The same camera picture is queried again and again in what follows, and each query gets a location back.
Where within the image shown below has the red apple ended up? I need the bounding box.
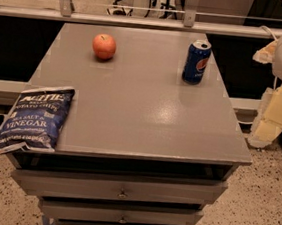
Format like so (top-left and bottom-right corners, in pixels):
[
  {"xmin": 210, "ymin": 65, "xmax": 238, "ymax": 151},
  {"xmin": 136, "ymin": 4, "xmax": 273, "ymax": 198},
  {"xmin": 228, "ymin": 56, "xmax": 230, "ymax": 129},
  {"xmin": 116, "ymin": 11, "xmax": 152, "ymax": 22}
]
[{"xmin": 92, "ymin": 34, "xmax": 117, "ymax": 60}]

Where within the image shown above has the blue pepsi can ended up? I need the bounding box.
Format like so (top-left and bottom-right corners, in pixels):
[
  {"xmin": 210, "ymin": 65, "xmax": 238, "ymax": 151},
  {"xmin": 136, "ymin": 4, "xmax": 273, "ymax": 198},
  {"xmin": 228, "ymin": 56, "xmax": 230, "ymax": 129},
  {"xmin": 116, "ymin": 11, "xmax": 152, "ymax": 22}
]
[{"xmin": 182, "ymin": 39, "xmax": 212, "ymax": 85}]

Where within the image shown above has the black office chair base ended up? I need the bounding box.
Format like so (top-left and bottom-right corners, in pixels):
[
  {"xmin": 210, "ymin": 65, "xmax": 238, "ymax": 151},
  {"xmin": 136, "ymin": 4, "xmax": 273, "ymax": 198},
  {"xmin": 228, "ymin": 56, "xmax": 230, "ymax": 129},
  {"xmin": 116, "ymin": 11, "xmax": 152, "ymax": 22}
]
[{"xmin": 106, "ymin": 0, "xmax": 177, "ymax": 20}]

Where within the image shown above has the grey drawer cabinet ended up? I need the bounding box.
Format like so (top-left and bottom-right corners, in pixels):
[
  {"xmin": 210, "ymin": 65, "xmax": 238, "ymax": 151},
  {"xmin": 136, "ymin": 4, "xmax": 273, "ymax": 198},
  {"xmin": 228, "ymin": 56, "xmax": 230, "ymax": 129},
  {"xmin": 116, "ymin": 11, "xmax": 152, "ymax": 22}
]
[{"xmin": 12, "ymin": 23, "xmax": 251, "ymax": 211}]

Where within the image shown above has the grey metal railing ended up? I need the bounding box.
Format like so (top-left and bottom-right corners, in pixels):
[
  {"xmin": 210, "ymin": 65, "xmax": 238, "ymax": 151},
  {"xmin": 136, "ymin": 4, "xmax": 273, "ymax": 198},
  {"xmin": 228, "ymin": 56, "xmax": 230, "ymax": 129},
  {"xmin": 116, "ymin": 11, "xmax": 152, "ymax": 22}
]
[{"xmin": 0, "ymin": 0, "xmax": 282, "ymax": 38}]

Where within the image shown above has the blue kettle chips bag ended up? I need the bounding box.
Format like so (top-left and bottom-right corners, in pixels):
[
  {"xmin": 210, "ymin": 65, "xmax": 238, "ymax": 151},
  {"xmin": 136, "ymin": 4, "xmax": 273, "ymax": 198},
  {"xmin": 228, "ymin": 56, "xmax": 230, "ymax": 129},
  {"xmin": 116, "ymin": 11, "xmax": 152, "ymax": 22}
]
[{"xmin": 0, "ymin": 86, "xmax": 75, "ymax": 154}]

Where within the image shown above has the middle grey drawer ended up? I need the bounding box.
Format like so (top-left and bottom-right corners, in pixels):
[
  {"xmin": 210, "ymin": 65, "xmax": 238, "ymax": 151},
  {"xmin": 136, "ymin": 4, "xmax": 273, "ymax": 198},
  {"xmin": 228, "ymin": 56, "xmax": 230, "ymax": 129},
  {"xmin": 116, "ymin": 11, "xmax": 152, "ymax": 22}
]
[{"xmin": 40, "ymin": 200, "xmax": 203, "ymax": 225}]

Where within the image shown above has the top grey drawer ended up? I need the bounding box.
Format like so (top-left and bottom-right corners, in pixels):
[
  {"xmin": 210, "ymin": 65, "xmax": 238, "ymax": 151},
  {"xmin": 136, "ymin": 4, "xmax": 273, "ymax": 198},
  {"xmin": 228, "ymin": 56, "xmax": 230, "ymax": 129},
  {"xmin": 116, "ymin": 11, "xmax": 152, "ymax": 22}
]
[{"xmin": 12, "ymin": 169, "xmax": 228, "ymax": 205}]

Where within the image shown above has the white cable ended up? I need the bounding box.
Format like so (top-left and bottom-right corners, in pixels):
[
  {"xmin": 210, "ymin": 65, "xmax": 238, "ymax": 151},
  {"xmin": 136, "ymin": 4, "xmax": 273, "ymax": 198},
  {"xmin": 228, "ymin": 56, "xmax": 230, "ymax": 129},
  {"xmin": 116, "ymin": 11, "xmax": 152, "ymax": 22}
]
[{"xmin": 258, "ymin": 24, "xmax": 280, "ymax": 41}]

